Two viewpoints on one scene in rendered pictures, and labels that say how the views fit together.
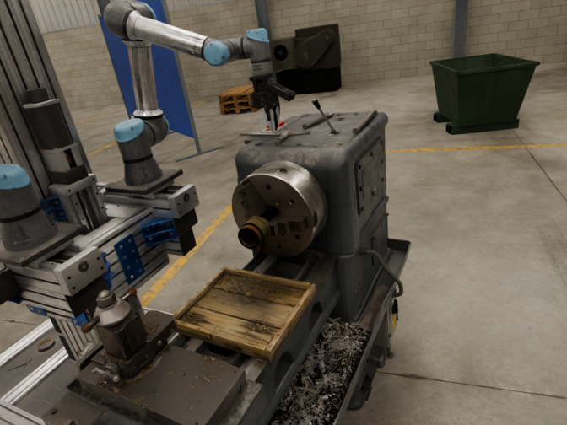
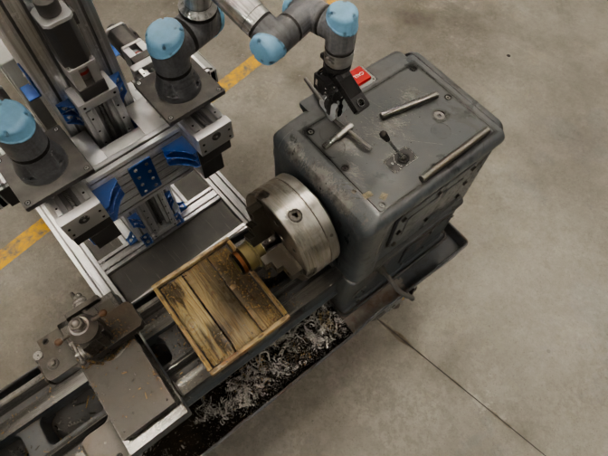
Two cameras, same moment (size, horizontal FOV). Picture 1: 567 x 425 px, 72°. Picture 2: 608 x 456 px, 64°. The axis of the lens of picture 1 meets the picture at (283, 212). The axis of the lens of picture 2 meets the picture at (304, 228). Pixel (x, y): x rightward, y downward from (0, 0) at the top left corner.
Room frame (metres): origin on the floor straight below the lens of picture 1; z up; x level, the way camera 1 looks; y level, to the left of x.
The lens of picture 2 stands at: (0.59, -0.24, 2.41)
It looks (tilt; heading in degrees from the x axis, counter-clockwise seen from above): 63 degrees down; 18
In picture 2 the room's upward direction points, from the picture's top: 3 degrees clockwise
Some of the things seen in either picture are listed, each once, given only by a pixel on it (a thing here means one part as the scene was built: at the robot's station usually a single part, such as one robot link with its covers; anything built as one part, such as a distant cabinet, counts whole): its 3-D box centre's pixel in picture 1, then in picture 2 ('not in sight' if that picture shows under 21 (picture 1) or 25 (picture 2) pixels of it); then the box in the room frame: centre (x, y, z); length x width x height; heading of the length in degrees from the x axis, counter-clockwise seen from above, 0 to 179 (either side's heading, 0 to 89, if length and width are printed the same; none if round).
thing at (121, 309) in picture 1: (110, 309); (80, 327); (0.72, 0.41, 1.13); 0.08 x 0.08 x 0.03
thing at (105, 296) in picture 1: (105, 297); (76, 324); (0.72, 0.41, 1.17); 0.04 x 0.04 x 0.03
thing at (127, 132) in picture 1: (132, 138); (169, 46); (1.55, 0.54, 1.33); 0.13 x 0.12 x 0.14; 163
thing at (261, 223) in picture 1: (255, 231); (249, 256); (1.09, 0.10, 1.08); 0.09 x 0.09 x 0.09; 59
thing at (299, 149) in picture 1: (318, 173); (380, 163); (1.57, -0.17, 1.06); 0.59 x 0.48 x 0.39; 149
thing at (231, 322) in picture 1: (244, 306); (221, 302); (0.97, 0.16, 0.89); 0.36 x 0.30 x 0.04; 59
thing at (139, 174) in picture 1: (140, 166); (175, 75); (1.54, 0.54, 1.21); 0.15 x 0.15 x 0.10
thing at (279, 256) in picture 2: (291, 223); (287, 264); (1.10, -0.02, 1.08); 0.12 x 0.11 x 0.05; 59
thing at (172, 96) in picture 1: (141, 74); not in sight; (7.73, 2.20, 1.18); 4.12 x 0.80 x 2.35; 31
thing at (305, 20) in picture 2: (230, 50); (303, 15); (1.53, 0.10, 1.59); 0.11 x 0.11 x 0.08; 73
